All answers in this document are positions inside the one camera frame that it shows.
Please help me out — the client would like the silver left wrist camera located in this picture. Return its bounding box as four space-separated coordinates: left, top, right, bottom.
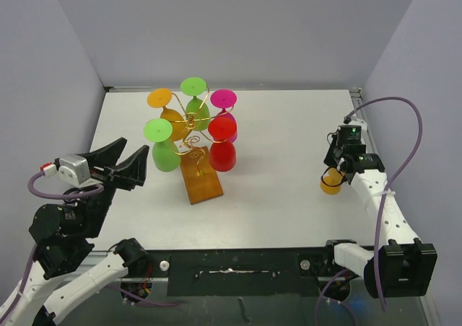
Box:
40 154 91 187

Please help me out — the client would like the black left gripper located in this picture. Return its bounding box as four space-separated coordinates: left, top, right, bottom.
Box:
81 136 150 235

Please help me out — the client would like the green plastic wine glass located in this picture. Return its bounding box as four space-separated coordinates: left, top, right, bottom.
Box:
180 76 210 131
144 118 181 172

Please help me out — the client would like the gold wire wine glass rack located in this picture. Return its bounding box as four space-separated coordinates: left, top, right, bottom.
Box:
173 90 224 205

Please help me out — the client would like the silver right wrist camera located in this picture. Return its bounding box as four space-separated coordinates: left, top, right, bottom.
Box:
343 115 367 132

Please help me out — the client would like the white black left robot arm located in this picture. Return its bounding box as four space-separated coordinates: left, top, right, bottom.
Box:
1 138 149 325

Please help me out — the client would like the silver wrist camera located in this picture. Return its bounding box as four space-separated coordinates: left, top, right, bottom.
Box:
40 154 91 187
343 115 367 132

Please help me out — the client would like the aluminium frame rail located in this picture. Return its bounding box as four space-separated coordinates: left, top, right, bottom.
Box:
349 87 432 280

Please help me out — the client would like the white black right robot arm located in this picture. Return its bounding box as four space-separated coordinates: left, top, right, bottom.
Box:
321 122 437 299

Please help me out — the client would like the pink plastic wine glass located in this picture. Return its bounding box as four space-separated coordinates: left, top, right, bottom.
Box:
208 89 237 143

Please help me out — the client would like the red plastic wine glass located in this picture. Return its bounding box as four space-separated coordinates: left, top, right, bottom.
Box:
208 117 237 172

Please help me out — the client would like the orange plastic wine glass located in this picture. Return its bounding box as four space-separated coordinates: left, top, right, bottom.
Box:
147 88 188 141
320 167 345 195

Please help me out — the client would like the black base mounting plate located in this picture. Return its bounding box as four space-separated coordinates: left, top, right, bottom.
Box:
123 245 342 297

